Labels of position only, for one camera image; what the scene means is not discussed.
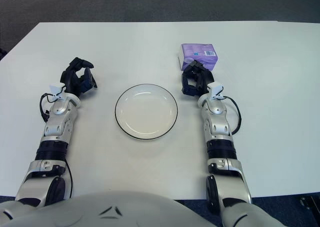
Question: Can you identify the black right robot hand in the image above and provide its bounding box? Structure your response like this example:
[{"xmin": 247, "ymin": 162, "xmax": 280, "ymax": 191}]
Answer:
[{"xmin": 181, "ymin": 59, "xmax": 216, "ymax": 97}]

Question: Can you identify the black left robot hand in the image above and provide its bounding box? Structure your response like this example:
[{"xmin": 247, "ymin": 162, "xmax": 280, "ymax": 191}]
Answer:
[{"xmin": 59, "ymin": 57, "xmax": 99, "ymax": 98}]

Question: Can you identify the purple tissue paper pack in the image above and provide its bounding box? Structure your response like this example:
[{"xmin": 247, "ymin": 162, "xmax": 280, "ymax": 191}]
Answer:
[{"xmin": 177, "ymin": 43, "xmax": 219, "ymax": 72}]

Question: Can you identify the white plate with black rim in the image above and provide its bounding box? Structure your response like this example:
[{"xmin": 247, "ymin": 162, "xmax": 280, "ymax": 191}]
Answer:
[{"xmin": 114, "ymin": 83, "xmax": 179, "ymax": 141}]

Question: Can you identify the white right wrist connector box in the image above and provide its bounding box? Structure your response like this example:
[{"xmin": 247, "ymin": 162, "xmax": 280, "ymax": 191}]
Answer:
[{"xmin": 207, "ymin": 81, "xmax": 224, "ymax": 100}]

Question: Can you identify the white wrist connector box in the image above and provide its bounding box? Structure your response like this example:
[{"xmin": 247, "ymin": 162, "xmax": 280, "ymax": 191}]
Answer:
[
  {"xmin": 49, "ymin": 83, "xmax": 67, "ymax": 100},
  {"xmin": 207, "ymin": 81, "xmax": 224, "ymax": 100}
]

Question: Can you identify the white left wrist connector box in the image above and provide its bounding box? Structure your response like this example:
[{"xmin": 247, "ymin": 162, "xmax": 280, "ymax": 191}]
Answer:
[{"xmin": 49, "ymin": 83, "xmax": 67, "ymax": 100}]

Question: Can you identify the grey robot torso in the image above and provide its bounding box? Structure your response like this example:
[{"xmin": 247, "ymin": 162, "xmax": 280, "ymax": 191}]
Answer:
[{"xmin": 0, "ymin": 190, "xmax": 218, "ymax": 227}]

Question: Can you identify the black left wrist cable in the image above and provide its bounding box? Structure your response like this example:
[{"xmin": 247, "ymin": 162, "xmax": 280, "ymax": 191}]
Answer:
[{"xmin": 39, "ymin": 93, "xmax": 63, "ymax": 123}]

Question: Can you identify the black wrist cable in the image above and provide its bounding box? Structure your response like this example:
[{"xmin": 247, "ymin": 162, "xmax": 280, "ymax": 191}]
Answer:
[
  {"xmin": 39, "ymin": 93, "xmax": 63, "ymax": 123},
  {"xmin": 219, "ymin": 94, "xmax": 242, "ymax": 136}
]

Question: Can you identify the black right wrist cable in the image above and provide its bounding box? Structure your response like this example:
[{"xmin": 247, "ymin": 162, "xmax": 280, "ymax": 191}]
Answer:
[{"xmin": 219, "ymin": 94, "xmax": 242, "ymax": 136}]

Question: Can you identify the thin black elbow cable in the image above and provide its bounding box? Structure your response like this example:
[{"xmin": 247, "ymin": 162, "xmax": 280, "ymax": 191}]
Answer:
[{"xmin": 64, "ymin": 160, "xmax": 74, "ymax": 199}]

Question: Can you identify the black table frame bracket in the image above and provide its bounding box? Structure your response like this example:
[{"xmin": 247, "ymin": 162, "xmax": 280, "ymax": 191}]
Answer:
[{"xmin": 299, "ymin": 195, "xmax": 320, "ymax": 215}]

